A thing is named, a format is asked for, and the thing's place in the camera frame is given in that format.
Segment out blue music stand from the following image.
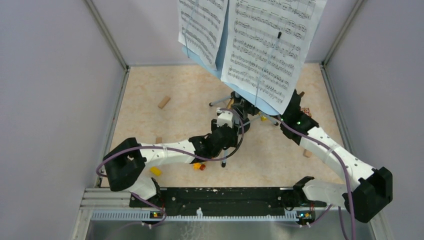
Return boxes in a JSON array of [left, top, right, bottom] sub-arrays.
[[180, 0, 327, 169]]

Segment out sheet music page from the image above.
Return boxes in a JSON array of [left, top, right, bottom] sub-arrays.
[[177, 0, 229, 70], [221, 0, 327, 115]]

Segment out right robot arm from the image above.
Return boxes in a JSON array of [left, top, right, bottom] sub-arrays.
[[279, 91, 393, 223]]

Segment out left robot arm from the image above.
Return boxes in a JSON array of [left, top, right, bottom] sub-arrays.
[[96, 119, 245, 207]]

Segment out black microphone stand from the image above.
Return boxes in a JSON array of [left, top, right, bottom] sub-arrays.
[[230, 91, 259, 132]]

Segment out toy block car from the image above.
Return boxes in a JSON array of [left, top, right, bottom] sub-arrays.
[[193, 162, 206, 171]]

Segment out small wooden block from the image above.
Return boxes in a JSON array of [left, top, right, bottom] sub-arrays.
[[155, 137, 163, 144]]

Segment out light wooden block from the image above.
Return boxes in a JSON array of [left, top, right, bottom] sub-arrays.
[[157, 96, 171, 109]]

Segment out yellow toy brick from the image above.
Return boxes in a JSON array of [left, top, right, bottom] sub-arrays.
[[149, 166, 162, 177]]

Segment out wooden block pair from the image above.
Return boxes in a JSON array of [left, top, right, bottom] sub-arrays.
[[303, 149, 313, 158]]

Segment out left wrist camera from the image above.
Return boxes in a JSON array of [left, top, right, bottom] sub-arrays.
[[216, 107, 236, 128]]

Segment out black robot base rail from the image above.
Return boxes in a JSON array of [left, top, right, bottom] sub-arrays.
[[129, 187, 326, 217]]

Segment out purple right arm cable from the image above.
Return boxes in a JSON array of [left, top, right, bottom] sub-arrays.
[[274, 115, 357, 240]]

